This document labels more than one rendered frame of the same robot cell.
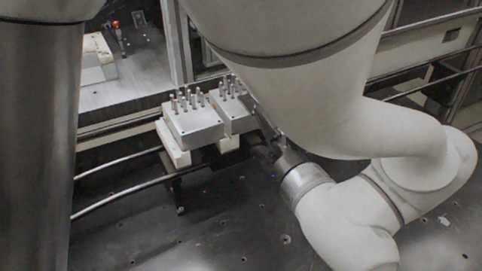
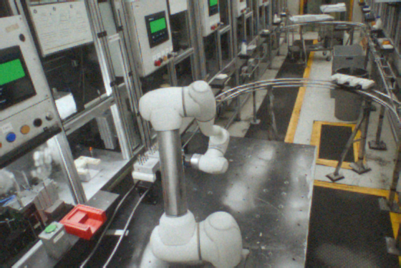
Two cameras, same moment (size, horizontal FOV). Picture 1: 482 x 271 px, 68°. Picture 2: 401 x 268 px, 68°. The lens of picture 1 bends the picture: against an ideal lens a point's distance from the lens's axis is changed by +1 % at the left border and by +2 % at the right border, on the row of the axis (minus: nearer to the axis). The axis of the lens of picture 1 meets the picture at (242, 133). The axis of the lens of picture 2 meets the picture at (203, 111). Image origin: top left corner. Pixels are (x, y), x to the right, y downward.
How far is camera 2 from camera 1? 1.19 m
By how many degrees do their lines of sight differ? 35
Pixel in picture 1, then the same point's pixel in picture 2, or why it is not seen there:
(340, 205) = (209, 156)
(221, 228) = not seen: hidden behind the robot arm
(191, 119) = (149, 163)
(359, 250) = (219, 162)
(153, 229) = (150, 213)
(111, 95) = (109, 173)
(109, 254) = (143, 227)
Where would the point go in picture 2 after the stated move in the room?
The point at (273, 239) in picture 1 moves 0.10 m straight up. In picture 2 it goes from (190, 191) to (189, 178)
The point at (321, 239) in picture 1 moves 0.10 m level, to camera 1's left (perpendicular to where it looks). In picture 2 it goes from (210, 166) to (196, 174)
